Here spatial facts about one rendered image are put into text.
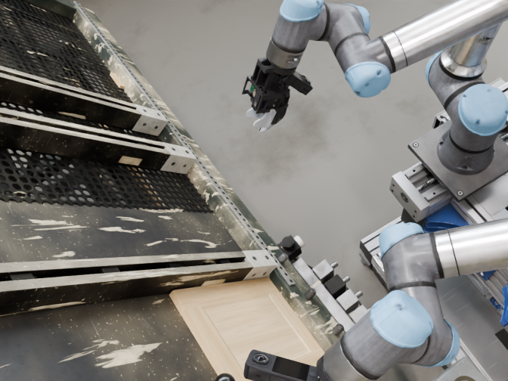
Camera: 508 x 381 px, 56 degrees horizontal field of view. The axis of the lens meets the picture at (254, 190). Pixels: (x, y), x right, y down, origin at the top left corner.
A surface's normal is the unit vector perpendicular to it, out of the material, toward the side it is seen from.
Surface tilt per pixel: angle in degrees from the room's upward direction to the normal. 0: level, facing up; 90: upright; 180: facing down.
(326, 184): 0
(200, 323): 57
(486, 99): 7
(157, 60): 0
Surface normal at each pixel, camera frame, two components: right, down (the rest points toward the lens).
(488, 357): -0.15, -0.45
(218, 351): 0.60, -0.72
